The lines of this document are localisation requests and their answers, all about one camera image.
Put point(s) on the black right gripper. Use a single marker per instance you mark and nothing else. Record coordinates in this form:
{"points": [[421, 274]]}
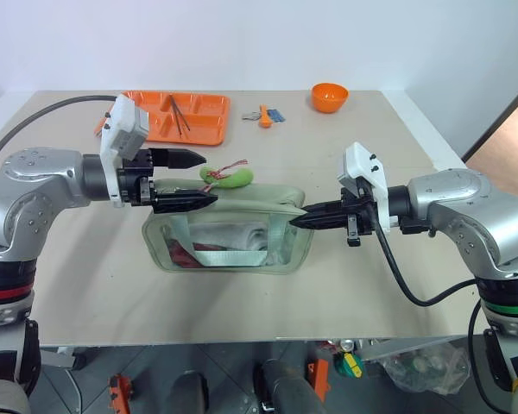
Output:
{"points": [[358, 211]]}

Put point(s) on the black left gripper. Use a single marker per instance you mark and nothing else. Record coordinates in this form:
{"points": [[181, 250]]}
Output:
{"points": [[134, 185]]}

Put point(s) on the green transparent zip pouch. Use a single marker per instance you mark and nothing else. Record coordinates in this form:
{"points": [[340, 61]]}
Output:
{"points": [[241, 202]]}

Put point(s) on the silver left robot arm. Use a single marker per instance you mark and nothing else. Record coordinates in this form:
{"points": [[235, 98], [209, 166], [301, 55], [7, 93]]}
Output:
{"points": [[34, 181]]}

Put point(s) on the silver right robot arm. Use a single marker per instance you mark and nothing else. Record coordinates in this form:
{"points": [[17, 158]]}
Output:
{"points": [[457, 202]]}

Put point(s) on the dark chopstick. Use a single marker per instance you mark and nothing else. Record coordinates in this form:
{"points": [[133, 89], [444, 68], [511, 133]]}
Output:
{"points": [[182, 115], [177, 118]]}

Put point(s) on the orange compartment tray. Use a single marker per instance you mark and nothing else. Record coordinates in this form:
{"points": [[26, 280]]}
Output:
{"points": [[203, 116]]}

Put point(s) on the red cloth item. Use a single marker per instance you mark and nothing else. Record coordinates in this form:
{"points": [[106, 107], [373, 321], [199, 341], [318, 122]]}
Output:
{"points": [[181, 256]]}

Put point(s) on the white folded towel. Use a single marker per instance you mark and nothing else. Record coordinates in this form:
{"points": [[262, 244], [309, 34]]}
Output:
{"points": [[237, 235]]}

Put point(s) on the small orange plastic spoon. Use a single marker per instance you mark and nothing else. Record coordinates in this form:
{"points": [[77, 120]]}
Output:
{"points": [[264, 118]]}

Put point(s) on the small blue packet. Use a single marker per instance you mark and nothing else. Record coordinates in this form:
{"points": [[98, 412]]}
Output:
{"points": [[277, 115]]}

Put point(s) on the orange plastic bowl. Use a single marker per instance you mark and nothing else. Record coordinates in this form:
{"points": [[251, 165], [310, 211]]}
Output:
{"points": [[330, 99]]}

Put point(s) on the metal drink can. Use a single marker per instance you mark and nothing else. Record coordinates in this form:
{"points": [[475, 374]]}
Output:
{"points": [[346, 344]]}

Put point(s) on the green yellow round object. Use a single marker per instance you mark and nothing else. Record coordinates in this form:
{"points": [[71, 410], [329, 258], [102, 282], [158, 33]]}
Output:
{"points": [[349, 365]]}

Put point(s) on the clear plastic bag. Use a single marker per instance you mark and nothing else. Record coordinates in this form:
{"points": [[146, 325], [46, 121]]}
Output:
{"points": [[427, 368]]}

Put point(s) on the dark baseboard strip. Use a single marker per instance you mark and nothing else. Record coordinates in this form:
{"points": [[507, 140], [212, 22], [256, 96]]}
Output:
{"points": [[498, 118]]}

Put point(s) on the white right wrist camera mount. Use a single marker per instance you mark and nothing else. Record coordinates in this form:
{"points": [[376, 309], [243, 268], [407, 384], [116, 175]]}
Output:
{"points": [[362, 161]]}

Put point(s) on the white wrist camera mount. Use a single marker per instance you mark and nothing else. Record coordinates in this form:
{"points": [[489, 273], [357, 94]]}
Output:
{"points": [[125, 125], [362, 161]]}

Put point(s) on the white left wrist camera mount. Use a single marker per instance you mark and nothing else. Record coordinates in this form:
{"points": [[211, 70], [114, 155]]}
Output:
{"points": [[125, 125]]}

